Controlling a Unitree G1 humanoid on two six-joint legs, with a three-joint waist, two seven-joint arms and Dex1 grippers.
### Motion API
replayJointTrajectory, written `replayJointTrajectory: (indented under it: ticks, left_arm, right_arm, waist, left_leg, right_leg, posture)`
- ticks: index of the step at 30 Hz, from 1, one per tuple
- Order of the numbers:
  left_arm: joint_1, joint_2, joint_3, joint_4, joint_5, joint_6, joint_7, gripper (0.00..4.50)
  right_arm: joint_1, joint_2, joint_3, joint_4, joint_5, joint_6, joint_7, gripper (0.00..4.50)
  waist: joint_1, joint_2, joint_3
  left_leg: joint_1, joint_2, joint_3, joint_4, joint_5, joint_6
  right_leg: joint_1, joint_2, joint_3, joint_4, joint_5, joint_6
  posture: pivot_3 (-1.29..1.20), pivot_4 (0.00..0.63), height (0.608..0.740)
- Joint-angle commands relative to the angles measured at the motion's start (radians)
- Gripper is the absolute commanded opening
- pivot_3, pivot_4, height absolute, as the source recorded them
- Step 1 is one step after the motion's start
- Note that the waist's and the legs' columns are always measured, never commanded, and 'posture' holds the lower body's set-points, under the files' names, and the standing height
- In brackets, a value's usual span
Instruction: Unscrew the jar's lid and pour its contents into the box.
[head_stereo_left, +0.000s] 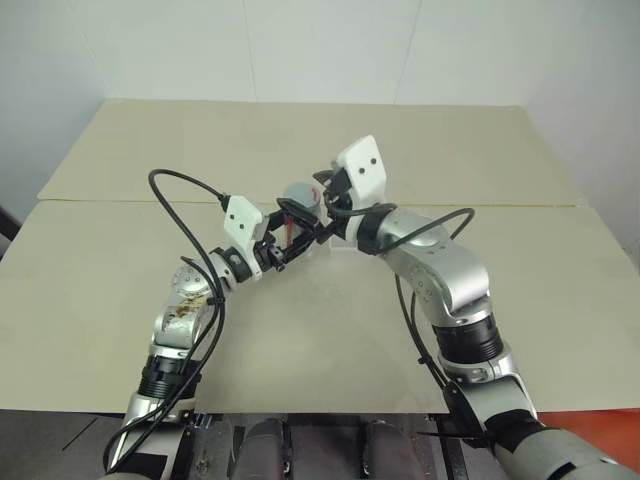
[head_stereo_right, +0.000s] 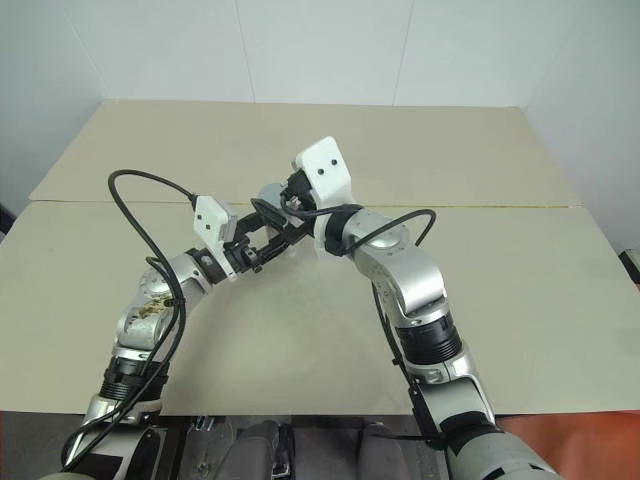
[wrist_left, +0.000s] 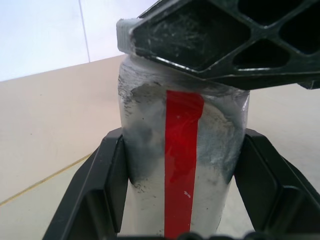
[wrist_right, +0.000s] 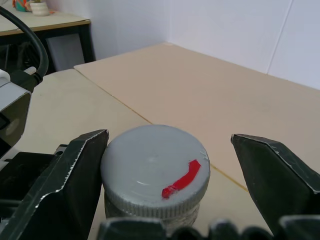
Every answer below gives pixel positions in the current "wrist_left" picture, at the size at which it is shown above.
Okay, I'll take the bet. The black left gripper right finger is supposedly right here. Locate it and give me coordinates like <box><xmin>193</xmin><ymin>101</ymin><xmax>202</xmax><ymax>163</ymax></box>
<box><xmin>233</xmin><ymin>126</ymin><xmax>320</xmax><ymax>240</ymax></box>

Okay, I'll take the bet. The lattice finger of the black right gripper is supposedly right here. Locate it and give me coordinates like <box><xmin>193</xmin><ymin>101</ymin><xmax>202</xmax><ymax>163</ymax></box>
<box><xmin>128</xmin><ymin>0</ymin><xmax>320</xmax><ymax>90</ymax></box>

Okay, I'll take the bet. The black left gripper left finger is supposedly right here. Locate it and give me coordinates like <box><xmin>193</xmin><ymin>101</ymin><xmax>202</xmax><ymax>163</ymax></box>
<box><xmin>41</xmin><ymin>127</ymin><xmax>131</xmax><ymax>240</ymax></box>

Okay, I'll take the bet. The clear jar with red stripe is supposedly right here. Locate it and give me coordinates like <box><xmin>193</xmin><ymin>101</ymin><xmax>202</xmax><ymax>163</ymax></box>
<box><xmin>116</xmin><ymin>52</ymin><xmax>251</xmax><ymax>239</ymax></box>

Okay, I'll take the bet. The grey ribbed jar lid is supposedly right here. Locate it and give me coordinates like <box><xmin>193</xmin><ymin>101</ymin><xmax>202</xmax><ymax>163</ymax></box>
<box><xmin>115</xmin><ymin>17</ymin><xmax>161</xmax><ymax>63</ymax></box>

